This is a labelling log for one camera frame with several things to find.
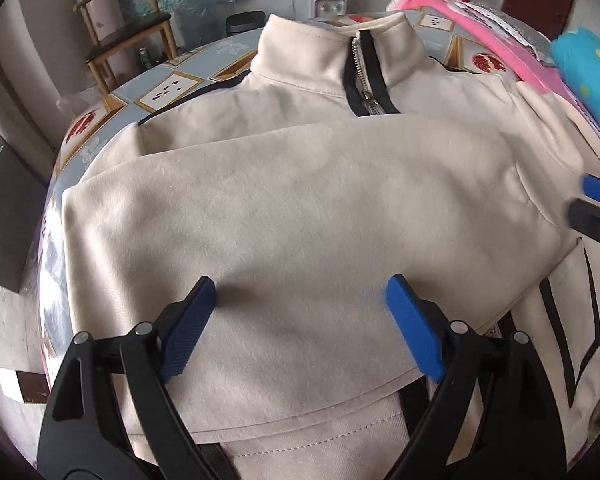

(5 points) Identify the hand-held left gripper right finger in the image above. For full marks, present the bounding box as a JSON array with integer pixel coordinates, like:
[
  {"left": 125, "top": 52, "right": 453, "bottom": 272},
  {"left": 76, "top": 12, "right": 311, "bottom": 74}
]
[{"left": 385, "top": 274, "right": 568, "bottom": 480}]

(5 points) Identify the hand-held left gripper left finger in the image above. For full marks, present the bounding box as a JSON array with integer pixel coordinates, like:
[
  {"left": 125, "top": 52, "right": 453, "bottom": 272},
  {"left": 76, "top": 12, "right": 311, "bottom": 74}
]
[{"left": 36, "top": 276, "right": 241, "bottom": 480}]

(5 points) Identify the beige zip-collar sweatshirt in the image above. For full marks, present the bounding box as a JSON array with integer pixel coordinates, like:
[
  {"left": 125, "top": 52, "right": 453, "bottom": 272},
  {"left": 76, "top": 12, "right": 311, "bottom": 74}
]
[{"left": 62, "top": 12, "right": 600, "bottom": 480}]

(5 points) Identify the blue dotted pillow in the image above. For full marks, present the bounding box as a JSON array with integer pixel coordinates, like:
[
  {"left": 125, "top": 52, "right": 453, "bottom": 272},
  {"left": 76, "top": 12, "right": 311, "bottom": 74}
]
[{"left": 550, "top": 27, "right": 600, "bottom": 156}]

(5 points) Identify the small brown white box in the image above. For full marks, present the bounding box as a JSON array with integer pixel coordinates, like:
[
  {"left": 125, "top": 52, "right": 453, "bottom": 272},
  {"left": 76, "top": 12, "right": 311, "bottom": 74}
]
[{"left": 0, "top": 367, "right": 49, "bottom": 404}]

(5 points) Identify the silver lace-trimmed cloth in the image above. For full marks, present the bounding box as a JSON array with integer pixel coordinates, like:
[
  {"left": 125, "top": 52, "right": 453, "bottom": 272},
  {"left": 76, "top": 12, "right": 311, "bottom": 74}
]
[{"left": 450, "top": 0, "right": 566, "bottom": 61}]

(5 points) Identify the brown door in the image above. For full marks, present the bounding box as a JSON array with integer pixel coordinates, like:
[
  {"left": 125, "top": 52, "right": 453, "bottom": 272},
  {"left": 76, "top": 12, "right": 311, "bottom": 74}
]
[{"left": 500, "top": 0, "right": 581, "bottom": 41}]

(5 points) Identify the pink floral blanket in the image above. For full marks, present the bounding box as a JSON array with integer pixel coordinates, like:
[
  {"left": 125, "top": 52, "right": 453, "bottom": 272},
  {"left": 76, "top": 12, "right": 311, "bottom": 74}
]
[{"left": 387, "top": 0, "right": 600, "bottom": 156}]

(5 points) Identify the dark grey board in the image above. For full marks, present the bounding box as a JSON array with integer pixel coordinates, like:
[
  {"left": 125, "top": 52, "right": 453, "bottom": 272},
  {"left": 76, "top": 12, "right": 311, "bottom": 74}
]
[{"left": 0, "top": 145, "right": 46, "bottom": 293}]

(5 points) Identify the fruit print tablecloth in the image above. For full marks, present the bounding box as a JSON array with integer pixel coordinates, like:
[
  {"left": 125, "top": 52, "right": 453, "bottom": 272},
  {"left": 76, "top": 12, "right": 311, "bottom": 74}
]
[{"left": 37, "top": 10, "right": 523, "bottom": 413}]

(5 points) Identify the clear plastic bag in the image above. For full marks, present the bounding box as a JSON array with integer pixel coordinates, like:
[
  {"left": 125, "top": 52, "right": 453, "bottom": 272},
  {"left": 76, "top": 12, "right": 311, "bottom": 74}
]
[{"left": 57, "top": 89, "right": 107, "bottom": 117}]

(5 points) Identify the empty blue water jug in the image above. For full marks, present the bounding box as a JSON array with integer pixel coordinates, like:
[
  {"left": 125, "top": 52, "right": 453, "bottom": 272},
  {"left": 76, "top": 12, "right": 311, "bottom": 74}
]
[{"left": 177, "top": 0, "right": 231, "bottom": 53}]

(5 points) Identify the wooden chair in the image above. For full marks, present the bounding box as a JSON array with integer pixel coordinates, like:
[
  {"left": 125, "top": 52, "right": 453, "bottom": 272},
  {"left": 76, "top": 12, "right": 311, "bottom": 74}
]
[{"left": 74, "top": 0, "right": 180, "bottom": 96}]

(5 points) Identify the black trash bin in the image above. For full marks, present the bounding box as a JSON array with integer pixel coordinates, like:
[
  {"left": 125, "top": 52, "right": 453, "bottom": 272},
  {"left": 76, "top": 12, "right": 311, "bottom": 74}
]
[{"left": 225, "top": 11, "right": 267, "bottom": 38}]

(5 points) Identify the white water dispenser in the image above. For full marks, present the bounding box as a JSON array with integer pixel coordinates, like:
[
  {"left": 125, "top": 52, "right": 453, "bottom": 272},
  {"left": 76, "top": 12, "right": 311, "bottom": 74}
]
[{"left": 307, "top": 0, "right": 348, "bottom": 18}]

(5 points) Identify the white pink box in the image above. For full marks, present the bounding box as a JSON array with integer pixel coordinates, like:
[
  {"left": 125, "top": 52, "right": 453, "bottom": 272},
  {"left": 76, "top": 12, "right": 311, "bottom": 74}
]
[{"left": 75, "top": 0, "right": 126, "bottom": 46}]

